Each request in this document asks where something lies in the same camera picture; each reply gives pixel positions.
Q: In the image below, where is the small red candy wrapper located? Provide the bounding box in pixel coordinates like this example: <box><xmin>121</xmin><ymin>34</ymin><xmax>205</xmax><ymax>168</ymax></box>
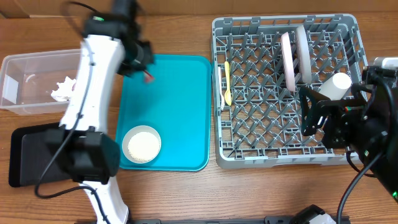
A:
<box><xmin>143</xmin><ymin>70</ymin><xmax>154</xmax><ymax>83</ymax></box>

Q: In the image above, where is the white cup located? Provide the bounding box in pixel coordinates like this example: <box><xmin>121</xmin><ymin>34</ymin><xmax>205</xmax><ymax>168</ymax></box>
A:
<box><xmin>319</xmin><ymin>73</ymin><xmax>352</xmax><ymax>100</ymax></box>

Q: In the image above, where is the pink plate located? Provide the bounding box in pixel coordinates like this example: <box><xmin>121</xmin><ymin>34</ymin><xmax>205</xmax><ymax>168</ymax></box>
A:
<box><xmin>280</xmin><ymin>32</ymin><xmax>296</xmax><ymax>92</ymax></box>

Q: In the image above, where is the grey plate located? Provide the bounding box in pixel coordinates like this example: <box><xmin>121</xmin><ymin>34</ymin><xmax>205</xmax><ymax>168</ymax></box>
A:
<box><xmin>295</xmin><ymin>25</ymin><xmax>312</xmax><ymax>84</ymax></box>

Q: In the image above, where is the yellow plastic spoon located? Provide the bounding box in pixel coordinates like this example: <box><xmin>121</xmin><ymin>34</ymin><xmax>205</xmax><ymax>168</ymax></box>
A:
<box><xmin>224</xmin><ymin>61</ymin><xmax>232</xmax><ymax>106</ymax></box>

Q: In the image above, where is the white tissue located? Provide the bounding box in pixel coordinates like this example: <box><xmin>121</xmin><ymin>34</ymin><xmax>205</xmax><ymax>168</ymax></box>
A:
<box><xmin>50</xmin><ymin>77</ymin><xmax>76</xmax><ymax>102</ymax></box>

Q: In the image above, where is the white plastic fork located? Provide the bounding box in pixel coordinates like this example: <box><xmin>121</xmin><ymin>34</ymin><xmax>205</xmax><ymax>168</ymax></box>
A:
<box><xmin>218</xmin><ymin>67</ymin><xmax>225</xmax><ymax>111</ymax></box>

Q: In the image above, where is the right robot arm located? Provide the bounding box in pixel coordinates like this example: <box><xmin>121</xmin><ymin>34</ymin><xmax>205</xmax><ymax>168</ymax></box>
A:
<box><xmin>299</xmin><ymin>57</ymin><xmax>397</xmax><ymax>223</ymax></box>

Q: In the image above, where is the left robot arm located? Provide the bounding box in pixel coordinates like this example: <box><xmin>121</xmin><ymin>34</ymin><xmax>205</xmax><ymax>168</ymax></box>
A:
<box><xmin>45</xmin><ymin>0</ymin><xmax>154</xmax><ymax>223</ymax></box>

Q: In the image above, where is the grey dishwasher rack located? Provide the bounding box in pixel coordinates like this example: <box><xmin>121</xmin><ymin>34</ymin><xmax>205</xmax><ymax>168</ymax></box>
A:
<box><xmin>211</xmin><ymin>14</ymin><xmax>368</xmax><ymax>169</ymax></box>

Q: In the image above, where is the teal plastic tray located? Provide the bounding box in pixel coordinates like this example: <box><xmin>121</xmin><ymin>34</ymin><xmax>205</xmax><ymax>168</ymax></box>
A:
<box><xmin>116</xmin><ymin>54</ymin><xmax>211</xmax><ymax>172</ymax></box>

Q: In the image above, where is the grey bowl with rice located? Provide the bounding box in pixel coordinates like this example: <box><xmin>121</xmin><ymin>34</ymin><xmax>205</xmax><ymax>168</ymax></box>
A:
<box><xmin>121</xmin><ymin>125</ymin><xmax>162</xmax><ymax>164</ymax></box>

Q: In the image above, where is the clear plastic bin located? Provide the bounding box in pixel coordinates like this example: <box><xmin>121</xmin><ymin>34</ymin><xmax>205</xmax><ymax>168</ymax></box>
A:
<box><xmin>1</xmin><ymin>49</ymin><xmax>89</xmax><ymax>116</ymax></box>

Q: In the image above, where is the black plastic tray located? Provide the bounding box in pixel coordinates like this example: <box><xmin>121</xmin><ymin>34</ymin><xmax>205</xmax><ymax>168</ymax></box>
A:
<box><xmin>8</xmin><ymin>123</ymin><xmax>59</xmax><ymax>188</ymax></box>

